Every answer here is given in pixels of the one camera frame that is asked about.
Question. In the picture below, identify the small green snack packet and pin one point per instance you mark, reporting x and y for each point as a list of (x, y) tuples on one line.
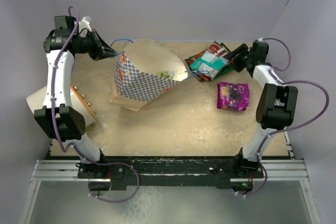
[(166, 74)]

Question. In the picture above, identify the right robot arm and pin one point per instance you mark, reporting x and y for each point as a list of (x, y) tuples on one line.
[(277, 103)]

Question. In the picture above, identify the teal snack packet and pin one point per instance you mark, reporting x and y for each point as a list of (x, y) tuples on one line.
[(210, 64)]

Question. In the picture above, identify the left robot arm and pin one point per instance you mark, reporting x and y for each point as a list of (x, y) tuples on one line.
[(57, 117)]

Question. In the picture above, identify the checkered paper snack bag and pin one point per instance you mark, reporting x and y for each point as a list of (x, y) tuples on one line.
[(135, 83)]

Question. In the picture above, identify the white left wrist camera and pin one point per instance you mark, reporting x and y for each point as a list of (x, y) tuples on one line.
[(84, 26)]

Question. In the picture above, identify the red snack packet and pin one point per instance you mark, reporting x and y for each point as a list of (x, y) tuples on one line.
[(218, 49)]

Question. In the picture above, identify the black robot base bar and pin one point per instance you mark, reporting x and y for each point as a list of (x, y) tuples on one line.
[(222, 172)]

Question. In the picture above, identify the brown snack bag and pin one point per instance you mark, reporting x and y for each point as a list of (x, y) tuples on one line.
[(198, 74)]

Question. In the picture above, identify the white curved board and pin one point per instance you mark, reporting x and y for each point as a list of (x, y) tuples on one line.
[(35, 101)]

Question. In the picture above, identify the purple snack bag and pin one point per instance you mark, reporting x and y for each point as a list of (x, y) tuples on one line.
[(233, 96)]

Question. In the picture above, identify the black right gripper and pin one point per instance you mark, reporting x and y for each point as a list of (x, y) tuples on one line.
[(240, 50)]

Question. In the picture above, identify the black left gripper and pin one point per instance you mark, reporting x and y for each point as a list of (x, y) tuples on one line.
[(101, 47)]

